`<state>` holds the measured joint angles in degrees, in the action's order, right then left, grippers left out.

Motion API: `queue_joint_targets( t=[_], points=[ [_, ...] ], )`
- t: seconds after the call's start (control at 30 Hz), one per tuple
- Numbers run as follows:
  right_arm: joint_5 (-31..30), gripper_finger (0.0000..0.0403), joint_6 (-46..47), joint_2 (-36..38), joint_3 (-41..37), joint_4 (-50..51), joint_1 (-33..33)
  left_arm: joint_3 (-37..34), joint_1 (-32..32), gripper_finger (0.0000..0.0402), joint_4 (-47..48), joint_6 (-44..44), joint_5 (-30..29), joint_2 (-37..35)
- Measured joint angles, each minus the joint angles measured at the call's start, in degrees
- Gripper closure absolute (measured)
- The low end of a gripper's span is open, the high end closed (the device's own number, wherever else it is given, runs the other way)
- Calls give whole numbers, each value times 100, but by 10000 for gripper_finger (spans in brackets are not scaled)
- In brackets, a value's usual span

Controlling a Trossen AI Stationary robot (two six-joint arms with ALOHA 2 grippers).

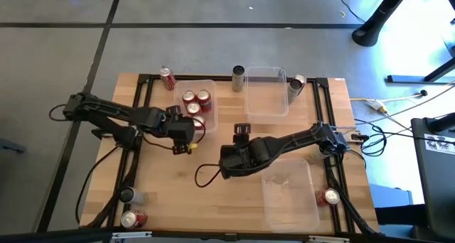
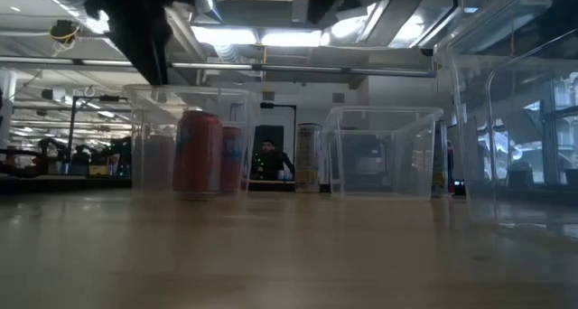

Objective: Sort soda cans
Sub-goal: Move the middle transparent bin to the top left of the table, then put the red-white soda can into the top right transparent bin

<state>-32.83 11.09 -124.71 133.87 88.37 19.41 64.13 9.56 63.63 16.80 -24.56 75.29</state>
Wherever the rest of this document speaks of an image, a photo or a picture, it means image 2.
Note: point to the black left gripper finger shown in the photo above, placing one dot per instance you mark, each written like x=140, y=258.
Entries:
x=151, y=62

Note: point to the grey ceiling unit box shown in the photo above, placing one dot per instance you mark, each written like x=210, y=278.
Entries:
x=300, y=11

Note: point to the yellow box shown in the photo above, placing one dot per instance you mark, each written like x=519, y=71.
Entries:
x=99, y=170

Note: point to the clear plastic bin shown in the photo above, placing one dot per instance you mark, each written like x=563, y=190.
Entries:
x=149, y=119
x=519, y=119
x=384, y=164

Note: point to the person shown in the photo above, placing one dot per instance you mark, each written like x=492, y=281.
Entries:
x=270, y=162

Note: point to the dark background workbench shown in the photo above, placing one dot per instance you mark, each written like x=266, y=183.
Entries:
x=54, y=182

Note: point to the long grey ceiling pipe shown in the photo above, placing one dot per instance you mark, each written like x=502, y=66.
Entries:
x=293, y=68

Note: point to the black metal table frame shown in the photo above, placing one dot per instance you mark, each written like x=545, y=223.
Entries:
x=271, y=187

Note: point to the bright ceiling light panel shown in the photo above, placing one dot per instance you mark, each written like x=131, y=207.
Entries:
x=291, y=39
x=223, y=35

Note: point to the red Fanta can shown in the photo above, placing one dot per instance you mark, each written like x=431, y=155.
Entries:
x=232, y=160
x=198, y=155

